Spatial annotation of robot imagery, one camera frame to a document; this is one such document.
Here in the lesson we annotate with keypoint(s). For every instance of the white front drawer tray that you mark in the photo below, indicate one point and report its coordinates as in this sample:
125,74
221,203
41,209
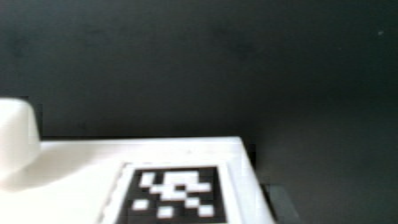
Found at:
150,181

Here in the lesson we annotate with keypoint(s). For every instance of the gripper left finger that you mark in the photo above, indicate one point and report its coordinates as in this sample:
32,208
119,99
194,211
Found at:
20,142

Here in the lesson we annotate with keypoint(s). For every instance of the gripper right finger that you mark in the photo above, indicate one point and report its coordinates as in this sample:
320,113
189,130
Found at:
283,210

